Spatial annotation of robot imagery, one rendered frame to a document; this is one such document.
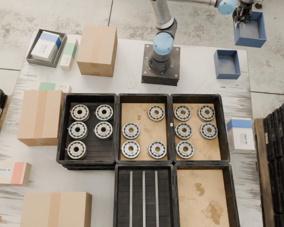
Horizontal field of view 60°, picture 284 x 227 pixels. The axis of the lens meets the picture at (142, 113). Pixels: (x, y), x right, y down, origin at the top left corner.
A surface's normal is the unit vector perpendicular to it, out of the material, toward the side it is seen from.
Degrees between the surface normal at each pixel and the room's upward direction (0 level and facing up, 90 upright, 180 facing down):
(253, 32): 1
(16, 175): 0
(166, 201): 0
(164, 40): 10
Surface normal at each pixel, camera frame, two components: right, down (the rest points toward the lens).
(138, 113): 0.04, -0.38
